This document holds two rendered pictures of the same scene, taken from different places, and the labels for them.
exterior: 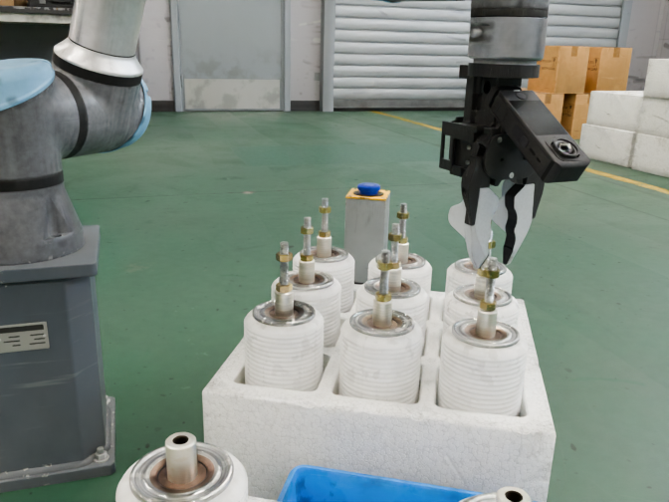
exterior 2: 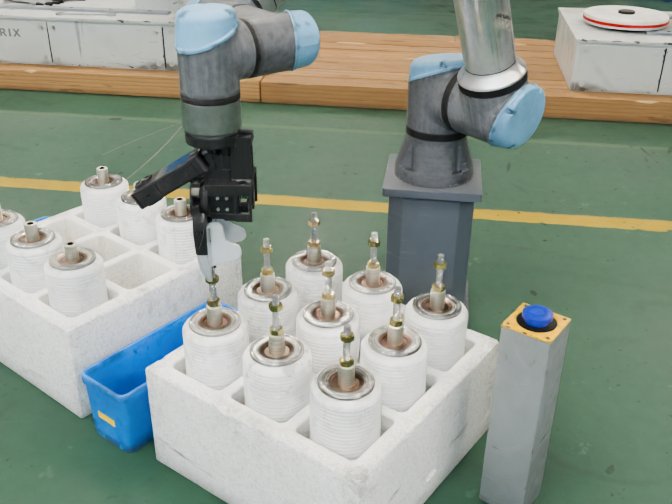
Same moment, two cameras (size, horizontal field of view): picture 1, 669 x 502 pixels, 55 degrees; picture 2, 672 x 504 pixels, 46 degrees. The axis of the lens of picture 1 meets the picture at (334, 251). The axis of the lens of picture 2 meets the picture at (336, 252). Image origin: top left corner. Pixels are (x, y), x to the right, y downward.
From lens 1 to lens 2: 1.62 m
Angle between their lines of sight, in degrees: 103
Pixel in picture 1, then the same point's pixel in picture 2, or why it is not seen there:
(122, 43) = (467, 62)
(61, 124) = (429, 103)
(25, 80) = (414, 68)
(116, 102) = (465, 104)
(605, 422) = not seen: outside the picture
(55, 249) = (401, 174)
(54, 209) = (413, 152)
